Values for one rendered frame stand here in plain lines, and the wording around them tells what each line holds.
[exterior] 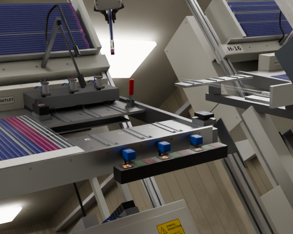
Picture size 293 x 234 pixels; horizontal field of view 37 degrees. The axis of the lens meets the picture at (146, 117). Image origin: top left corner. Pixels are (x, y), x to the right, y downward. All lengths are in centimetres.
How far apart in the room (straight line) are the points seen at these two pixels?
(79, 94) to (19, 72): 28
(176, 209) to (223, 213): 428
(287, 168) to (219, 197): 427
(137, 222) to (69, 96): 53
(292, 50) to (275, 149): 64
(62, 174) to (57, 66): 85
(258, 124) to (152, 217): 48
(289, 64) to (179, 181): 536
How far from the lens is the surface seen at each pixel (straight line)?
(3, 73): 179
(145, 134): 130
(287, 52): 96
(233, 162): 132
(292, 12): 100
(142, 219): 145
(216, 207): 583
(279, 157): 152
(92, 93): 168
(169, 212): 150
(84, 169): 111
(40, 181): 108
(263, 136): 155
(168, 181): 642
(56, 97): 162
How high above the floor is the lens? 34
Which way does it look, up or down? 22 degrees up
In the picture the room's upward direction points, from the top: 24 degrees counter-clockwise
